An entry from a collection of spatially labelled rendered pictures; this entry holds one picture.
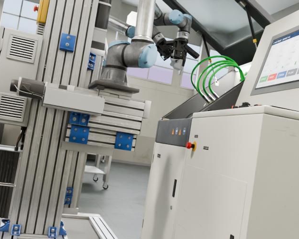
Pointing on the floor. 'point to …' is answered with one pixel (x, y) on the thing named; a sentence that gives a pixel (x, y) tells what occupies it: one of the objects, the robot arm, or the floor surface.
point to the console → (249, 164)
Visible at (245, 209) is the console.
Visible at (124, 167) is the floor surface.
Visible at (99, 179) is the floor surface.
